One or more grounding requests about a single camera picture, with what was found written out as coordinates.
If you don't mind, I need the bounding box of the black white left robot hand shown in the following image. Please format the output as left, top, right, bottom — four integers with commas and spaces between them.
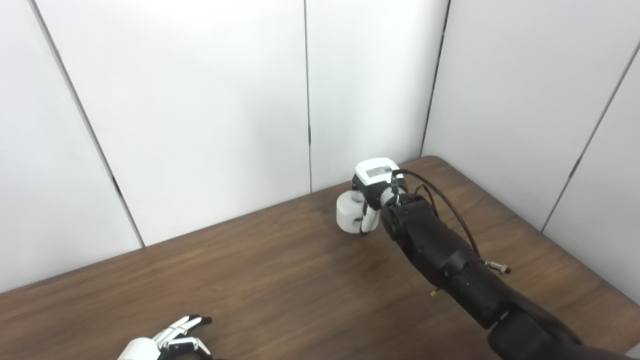
117, 315, 213, 360

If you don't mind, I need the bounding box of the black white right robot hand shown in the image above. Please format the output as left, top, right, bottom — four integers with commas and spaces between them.
351, 158, 408, 236

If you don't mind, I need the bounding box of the round white piece with holes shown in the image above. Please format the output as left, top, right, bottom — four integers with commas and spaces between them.
336, 190, 373, 234

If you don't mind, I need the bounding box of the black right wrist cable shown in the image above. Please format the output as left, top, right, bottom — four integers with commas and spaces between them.
392, 169, 512, 275

